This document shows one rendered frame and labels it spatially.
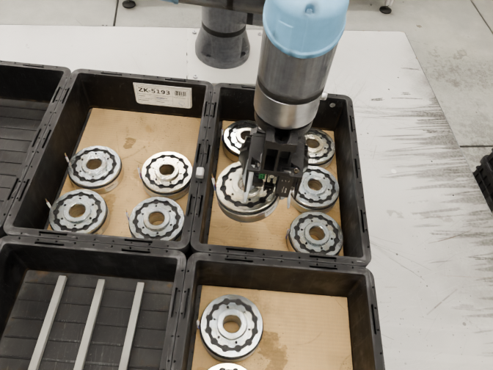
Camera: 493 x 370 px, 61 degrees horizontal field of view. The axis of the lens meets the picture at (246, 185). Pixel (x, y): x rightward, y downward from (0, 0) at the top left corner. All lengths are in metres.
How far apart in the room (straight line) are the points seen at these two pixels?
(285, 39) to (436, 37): 2.67
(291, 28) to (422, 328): 0.73
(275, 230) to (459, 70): 2.19
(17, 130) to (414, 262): 0.93
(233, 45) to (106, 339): 0.75
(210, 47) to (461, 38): 2.22
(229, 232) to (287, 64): 0.46
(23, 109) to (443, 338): 1.03
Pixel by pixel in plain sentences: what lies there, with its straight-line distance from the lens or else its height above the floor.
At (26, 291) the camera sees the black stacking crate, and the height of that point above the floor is 0.83.
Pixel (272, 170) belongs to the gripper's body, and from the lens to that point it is 0.52.
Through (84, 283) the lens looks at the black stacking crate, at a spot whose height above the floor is 0.83.
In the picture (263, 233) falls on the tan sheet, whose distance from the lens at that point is 0.82.
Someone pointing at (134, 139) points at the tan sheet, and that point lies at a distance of 0.96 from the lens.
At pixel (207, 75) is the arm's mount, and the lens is 1.14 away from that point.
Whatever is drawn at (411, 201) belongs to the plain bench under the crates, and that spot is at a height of 0.70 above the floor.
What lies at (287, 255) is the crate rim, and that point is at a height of 0.93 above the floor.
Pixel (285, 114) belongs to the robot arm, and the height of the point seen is 1.22.
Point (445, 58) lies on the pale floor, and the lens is 2.90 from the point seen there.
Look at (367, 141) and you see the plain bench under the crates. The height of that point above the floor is 0.70.
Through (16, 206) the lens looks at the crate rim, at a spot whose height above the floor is 0.93.
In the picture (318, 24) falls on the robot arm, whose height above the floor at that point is 1.33.
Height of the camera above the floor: 1.54
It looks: 55 degrees down
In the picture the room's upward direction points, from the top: 8 degrees clockwise
